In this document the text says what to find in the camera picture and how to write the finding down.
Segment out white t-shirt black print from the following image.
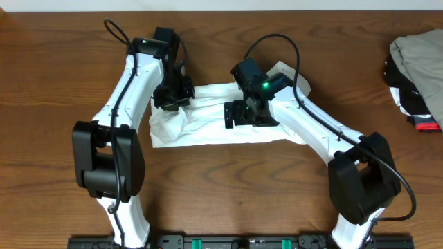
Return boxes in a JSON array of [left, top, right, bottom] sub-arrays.
[[149, 82, 305, 148]]

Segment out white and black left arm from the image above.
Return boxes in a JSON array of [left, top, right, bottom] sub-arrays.
[[72, 37, 194, 248]]

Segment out black red folded garment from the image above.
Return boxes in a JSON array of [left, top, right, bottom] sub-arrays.
[[383, 55, 442, 133]]

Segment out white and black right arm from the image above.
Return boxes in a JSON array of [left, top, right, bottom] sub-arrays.
[[224, 71, 413, 248]]

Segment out grey folded garment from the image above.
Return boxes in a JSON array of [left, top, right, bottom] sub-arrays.
[[389, 29, 442, 128]]

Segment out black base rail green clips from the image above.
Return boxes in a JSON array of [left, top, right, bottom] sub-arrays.
[[67, 233, 415, 249]]

